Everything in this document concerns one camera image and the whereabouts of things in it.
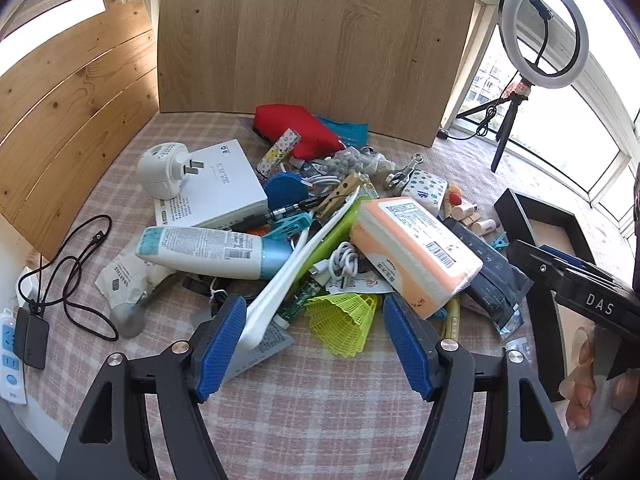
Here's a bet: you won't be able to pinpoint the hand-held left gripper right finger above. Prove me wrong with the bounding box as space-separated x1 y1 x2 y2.
383 294 579 480

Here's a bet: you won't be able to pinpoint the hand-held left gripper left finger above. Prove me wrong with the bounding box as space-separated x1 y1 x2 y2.
55 294 247 480

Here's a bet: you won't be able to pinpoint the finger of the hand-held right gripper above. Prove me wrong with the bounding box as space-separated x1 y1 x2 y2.
507 239 571 294
539 243 631 291

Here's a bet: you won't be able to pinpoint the black wipes packet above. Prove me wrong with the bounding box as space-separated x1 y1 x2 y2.
442 216 535 333

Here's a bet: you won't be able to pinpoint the long yellow packet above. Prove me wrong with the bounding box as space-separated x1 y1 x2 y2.
441 294 462 357

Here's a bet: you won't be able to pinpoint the black rectangular tray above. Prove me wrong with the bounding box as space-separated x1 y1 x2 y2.
494 187 608 403

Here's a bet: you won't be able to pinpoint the yellow-green shuttlecock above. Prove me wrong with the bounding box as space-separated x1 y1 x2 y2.
303 293 379 359

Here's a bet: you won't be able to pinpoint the pink bottle grey cap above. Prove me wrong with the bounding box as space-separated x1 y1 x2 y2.
465 212 498 237

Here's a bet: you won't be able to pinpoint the small snack sachet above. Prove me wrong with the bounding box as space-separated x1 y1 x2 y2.
326 269 397 297

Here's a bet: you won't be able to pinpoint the orange tissue pack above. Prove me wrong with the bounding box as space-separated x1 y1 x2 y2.
349 196 484 320

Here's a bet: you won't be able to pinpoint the white usb cable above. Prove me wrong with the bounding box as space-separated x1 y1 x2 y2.
311 241 360 282

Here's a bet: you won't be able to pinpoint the person's right hand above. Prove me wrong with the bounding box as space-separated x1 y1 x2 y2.
558 327 640 430

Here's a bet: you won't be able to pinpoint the printed paper leaflet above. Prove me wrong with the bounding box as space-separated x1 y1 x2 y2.
220 319 296 386

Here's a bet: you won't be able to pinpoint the white and blue lotion tube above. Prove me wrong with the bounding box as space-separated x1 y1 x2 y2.
135 226 295 281

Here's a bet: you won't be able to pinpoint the white sachet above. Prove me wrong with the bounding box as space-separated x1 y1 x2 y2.
94 251 177 313

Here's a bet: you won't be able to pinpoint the blue dotted tissue pack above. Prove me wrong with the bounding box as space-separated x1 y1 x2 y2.
401 168 449 212

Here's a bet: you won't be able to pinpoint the black tripod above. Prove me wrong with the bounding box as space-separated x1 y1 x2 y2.
459 77 532 174

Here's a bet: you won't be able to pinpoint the black pen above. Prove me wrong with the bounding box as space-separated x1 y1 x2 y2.
220 195 328 233

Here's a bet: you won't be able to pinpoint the white cardboard box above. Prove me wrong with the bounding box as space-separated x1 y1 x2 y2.
154 139 270 229

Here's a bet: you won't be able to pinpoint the metal clip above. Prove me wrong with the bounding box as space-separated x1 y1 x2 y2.
384 152 427 192

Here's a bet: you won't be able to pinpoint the wooden clothespin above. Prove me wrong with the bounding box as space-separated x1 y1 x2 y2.
314 172 365 219

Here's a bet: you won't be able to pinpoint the white power adapter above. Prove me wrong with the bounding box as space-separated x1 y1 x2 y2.
137 142 207 202

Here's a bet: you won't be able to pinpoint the black power brick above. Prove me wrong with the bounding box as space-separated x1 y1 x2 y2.
13 306 51 371

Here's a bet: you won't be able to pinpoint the apartment buildings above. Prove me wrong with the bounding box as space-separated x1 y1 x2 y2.
469 54 512 107

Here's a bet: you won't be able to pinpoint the colourful dotted tube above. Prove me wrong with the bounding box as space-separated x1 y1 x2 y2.
256 127 301 179

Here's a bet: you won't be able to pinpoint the white power strip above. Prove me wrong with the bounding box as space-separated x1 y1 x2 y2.
0 306 29 406

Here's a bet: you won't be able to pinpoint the teal packet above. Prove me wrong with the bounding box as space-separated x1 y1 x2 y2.
315 115 369 147

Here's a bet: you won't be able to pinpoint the red pouch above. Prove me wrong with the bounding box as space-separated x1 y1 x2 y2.
251 104 343 162

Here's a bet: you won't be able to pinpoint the light wooden board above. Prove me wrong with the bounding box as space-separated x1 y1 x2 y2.
156 0 482 147

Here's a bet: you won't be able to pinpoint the black power cable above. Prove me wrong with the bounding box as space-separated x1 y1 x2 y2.
29 214 120 343

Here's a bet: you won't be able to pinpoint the black ring light cable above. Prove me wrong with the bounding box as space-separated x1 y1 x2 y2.
437 70 522 142

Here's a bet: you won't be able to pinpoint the white ring light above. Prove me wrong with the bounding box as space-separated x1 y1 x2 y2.
497 0 592 91

